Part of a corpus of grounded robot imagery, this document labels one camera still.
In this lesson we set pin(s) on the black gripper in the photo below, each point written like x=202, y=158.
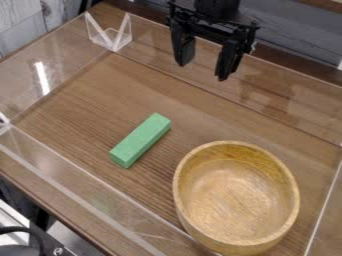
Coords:
x=217, y=21

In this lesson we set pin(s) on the green rectangular block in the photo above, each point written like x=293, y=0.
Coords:
x=130, y=149

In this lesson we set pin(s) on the brown wooden bowl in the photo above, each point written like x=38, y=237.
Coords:
x=237, y=197

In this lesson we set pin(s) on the clear acrylic corner bracket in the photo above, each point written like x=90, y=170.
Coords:
x=110, y=38

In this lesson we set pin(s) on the clear acrylic front wall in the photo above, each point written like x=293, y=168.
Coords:
x=121, y=226

